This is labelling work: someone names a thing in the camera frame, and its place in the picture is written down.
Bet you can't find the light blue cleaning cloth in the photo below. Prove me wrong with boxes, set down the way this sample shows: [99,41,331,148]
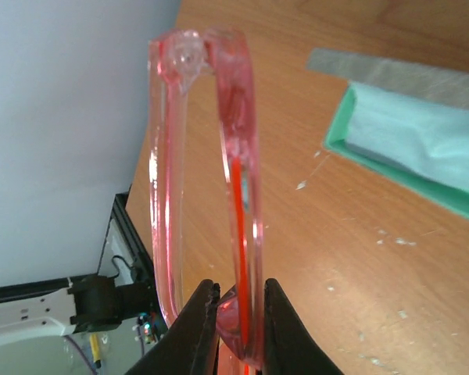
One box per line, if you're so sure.
[345,83,469,192]

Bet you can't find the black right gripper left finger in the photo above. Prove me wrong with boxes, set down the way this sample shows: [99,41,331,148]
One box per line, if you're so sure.
[127,279,220,375]

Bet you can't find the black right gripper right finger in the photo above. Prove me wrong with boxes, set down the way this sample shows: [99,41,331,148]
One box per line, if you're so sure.
[262,278,341,375]

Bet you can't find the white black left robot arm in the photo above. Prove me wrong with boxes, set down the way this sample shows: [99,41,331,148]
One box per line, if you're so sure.
[0,258,159,347]

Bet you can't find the grey glasses case green lining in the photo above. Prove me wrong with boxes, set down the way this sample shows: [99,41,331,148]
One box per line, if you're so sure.
[306,48,469,219]

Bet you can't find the pink transparent sunglasses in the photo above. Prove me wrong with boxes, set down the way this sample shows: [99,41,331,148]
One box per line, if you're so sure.
[148,29,264,374]

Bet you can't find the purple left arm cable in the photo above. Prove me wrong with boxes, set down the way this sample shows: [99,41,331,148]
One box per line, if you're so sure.
[64,334,98,375]

